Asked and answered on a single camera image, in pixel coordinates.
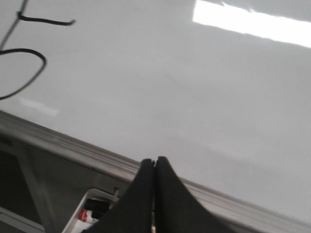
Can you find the grey panel under whiteboard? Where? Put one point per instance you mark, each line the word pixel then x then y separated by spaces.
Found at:
pixel 44 187

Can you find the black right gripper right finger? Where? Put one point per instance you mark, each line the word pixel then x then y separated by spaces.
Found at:
pixel 176 209

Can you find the white marker tray holder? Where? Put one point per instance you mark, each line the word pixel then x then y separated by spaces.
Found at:
pixel 94 200

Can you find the red capped marker in tray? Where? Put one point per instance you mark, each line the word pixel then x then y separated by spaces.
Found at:
pixel 88 216

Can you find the white whiteboard with aluminium frame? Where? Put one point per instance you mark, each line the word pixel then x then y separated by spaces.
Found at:
pixel 222 88

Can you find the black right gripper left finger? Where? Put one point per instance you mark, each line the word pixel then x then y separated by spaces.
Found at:
pixel 133 211

